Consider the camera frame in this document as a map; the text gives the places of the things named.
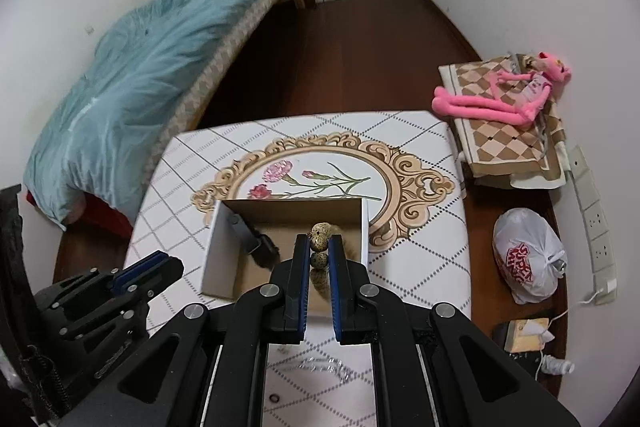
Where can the black hair clip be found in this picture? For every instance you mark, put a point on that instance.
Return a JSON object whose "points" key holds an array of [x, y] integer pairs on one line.
{"points": [[252, 241]]}

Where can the cardboard box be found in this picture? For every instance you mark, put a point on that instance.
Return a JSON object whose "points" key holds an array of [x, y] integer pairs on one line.
{"points": [[295, 222]]}

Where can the wooden tissue box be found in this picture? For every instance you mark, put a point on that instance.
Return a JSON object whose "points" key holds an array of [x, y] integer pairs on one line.
{"points": [[525, 334]]}

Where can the bed with woven mattress cover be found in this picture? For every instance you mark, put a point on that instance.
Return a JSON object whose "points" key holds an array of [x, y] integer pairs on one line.
{"points": [[220, 52]]}

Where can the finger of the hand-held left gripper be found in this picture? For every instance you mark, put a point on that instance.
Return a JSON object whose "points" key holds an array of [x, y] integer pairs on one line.
{"points": [[137, 269], [162, 277]]}

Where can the fluffy light blue blanket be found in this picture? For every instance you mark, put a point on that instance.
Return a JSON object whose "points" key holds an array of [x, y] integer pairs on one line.
{"points": [[130, 87]]}

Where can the pink plush toy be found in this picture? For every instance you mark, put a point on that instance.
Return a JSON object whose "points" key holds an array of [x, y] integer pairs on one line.
{"points": [[492, 104]]}

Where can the white charger plug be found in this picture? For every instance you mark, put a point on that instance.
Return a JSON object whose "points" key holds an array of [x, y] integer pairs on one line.
{"points": [[557, 364]]}

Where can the brown checkered folded blanket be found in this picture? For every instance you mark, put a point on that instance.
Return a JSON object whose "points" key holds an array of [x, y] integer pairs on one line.
{"points": [[495, 142]]}

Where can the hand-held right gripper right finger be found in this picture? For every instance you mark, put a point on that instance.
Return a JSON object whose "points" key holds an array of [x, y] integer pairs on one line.
{"points": [[334, 292]]}

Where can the clear plastic wrapper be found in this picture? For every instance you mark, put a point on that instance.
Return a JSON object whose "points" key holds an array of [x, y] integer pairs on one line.
{"points": [[320, 364]]}

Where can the white power strip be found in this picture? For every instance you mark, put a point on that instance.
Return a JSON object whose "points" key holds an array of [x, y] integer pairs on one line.
{"points": [[595, 227]]}

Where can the floral diamond-pattern tablecloth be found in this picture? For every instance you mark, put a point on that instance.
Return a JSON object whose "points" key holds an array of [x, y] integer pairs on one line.
{"points": [[415, 187]]}

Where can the white plastic bag red print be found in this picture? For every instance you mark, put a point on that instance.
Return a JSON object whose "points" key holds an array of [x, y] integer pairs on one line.
{"points": [[525, 252]]}

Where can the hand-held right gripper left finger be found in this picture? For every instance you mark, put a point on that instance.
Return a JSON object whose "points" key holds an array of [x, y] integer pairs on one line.
{"points": [[301, 292]]}

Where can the red cloth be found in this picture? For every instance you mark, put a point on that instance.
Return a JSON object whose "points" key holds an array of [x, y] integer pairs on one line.
{"points": [[100, 217]]}

